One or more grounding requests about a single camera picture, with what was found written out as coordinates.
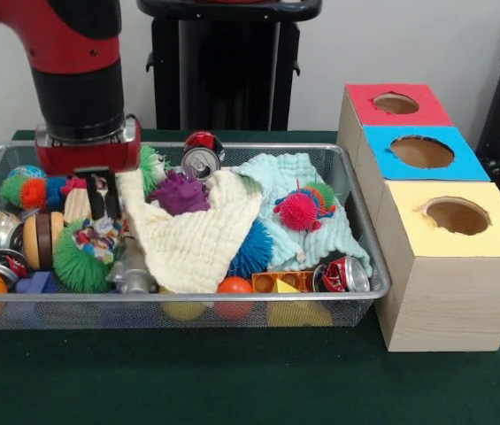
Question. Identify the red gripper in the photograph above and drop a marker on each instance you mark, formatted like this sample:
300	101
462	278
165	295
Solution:
86	157

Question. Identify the colourful patterned cloth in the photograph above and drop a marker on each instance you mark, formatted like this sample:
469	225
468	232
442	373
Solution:
94	243

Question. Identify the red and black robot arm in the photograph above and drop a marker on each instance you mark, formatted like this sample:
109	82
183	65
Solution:
77	88

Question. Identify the wooden box three holes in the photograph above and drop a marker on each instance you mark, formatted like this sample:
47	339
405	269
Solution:
444	301

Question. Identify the green puffer toy white face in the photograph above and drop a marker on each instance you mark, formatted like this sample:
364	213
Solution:
148	161

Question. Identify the purple spiky rubber toy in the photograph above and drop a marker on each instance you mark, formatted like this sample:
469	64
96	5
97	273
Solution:
179	195

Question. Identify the multicoloured fuzzy caterpillar toy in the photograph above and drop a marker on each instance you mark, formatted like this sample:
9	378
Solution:
33	195

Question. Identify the plain green puffer ball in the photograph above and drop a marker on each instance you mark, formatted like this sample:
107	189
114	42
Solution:
77	274

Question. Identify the wooden toy burger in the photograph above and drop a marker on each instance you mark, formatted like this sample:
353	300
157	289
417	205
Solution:
33	241

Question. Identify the cream waffle cloth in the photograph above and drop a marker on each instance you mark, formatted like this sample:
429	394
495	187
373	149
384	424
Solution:
187	248

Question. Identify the uncrushed red soda can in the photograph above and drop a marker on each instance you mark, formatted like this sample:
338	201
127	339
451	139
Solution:
198	164

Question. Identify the mint waffle cloth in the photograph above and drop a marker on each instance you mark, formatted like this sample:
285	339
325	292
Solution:
285	172

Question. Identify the pink spiky rubber toy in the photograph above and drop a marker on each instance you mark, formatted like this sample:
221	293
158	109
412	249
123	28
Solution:
296	208

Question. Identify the crushed red soda can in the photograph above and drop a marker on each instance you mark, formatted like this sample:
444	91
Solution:
342	274

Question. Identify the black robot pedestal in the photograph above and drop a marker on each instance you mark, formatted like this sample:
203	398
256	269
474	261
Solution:
227	66

